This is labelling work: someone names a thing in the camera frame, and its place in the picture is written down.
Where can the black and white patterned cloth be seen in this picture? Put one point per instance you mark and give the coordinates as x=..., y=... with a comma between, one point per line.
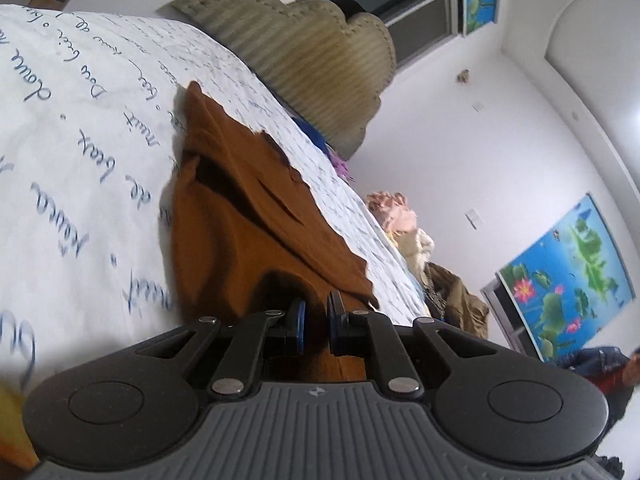
x=435, y=300

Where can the grey door frame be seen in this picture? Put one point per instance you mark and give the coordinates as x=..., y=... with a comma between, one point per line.
x=505, y=315

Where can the white script-printed blanket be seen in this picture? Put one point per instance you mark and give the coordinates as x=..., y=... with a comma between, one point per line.
x=75, y=110

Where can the dark blue cloth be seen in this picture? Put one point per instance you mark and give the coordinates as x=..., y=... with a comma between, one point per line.
x=312, y=135

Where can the cream jacket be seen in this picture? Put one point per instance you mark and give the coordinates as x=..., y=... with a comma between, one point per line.
x=415, y=252

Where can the grey framed window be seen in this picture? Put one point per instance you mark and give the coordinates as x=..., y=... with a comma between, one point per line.
x=420, y=20

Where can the person's clothed body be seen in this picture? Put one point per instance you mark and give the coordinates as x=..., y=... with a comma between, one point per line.
x=605, y=360

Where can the small brown wall ornament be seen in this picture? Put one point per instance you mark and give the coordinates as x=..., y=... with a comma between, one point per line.
x=463, y=76

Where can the brown knit sweater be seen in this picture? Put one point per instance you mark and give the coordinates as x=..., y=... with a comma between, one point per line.
x=240, y=210

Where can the large lotus wall poster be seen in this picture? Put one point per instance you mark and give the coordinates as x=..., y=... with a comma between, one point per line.
x=570, y=280

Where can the olive cloth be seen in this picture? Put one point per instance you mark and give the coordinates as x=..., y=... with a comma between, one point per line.
x=462, y=300

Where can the purple cloth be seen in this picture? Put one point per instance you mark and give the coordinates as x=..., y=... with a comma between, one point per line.
x=341, y=166

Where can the yellow object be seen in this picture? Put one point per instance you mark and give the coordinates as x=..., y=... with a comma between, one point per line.
x=15, y=430

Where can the olive padded headboard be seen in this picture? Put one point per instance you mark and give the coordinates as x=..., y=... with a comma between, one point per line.
x=310, y=50

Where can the white light switch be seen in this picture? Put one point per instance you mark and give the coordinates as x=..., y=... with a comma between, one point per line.
x=473, y=218

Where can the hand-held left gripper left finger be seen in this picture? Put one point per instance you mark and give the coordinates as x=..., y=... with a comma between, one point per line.
x=299, y=324

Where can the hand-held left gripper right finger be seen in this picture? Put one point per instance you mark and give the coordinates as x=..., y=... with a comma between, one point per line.
x=336, y=327

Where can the pink garment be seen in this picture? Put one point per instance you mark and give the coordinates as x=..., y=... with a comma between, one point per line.
x=395, y=212

